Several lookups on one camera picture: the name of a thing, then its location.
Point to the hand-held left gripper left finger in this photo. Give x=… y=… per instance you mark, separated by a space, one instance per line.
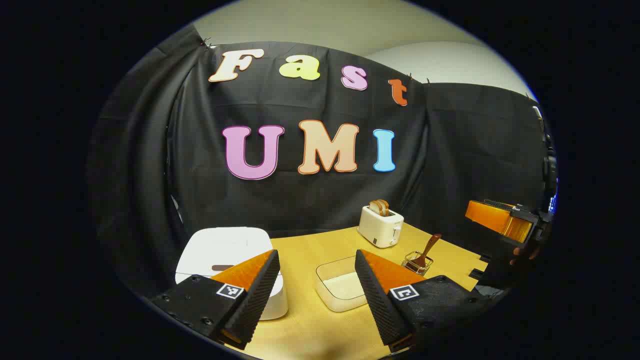
x=257 y=300

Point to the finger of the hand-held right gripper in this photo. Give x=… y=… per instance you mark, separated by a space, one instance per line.
x=490 y=215

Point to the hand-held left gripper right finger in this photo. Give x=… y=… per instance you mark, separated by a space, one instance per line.
x=380 y=300

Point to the white rice cooker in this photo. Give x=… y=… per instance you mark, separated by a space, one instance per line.
x=220 y=247

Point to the brown wooden spoon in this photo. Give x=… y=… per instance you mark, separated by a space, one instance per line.
x=431 y=245

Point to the clear plastic box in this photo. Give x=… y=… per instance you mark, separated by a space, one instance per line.
x=330 y=270

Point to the white toaster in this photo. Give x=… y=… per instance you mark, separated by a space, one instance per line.
x=375 y=227

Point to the brown bread slice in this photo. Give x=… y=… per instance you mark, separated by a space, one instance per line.
x=374 y=207
x=385 y=206

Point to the black backdrop cloth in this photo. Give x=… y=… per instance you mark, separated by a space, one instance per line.
x=300 y=200

